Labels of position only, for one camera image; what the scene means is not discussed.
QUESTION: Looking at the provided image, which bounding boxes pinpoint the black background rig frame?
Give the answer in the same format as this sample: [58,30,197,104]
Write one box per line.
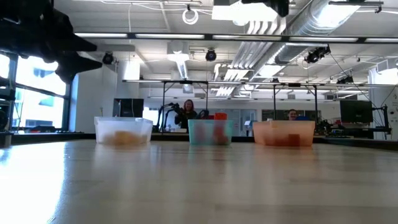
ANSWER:
[160,79,210,121]
[272,82,319,125]

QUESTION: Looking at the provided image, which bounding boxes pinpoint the black computer monitor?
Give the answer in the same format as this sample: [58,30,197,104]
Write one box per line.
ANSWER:
[112,98,145,118]
[339,100,374,124]

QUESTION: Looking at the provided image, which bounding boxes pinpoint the clear plastic bin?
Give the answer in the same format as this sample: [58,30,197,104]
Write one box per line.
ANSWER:
[94,116,154,146]

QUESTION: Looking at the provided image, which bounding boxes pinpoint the long linear ceiling light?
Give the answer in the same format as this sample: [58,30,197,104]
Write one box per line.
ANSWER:
[74,32,398,44]
[121,78,398,88]

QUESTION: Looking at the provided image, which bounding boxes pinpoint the large window wall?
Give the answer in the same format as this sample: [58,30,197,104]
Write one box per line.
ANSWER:
[0,52,73,132]

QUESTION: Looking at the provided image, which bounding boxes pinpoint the silver ceiling pipe bundle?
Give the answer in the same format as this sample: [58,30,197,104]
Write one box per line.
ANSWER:
[214,18,289,97]

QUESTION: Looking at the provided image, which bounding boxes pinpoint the silver round ventilation duct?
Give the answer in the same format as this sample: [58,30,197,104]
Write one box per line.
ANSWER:
[273,0,361,65]

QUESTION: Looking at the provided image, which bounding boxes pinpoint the black ceiling-mounted camera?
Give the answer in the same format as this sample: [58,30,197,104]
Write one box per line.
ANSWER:
[303,45,332,65]

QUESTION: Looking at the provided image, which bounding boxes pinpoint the white ceiling air duct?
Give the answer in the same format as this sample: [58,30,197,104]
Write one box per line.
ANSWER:
[166,40,191,80]

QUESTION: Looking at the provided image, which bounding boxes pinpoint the white coiled cable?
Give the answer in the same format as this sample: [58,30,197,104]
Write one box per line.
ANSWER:
[182,7,200,26]

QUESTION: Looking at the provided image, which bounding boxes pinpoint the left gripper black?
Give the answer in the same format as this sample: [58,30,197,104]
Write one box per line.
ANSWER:
[0,0,103,85]

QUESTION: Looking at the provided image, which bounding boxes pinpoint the teal plastic bin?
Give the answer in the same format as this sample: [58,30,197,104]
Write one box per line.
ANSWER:
[187,119,234,146]

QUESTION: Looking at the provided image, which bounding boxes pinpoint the black aluminium rig frame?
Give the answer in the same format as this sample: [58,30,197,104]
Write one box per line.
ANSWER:
[0,132,398,152]

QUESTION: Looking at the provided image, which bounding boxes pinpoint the orange plastic bin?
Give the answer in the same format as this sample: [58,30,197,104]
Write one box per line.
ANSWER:
[252,120,316,147]

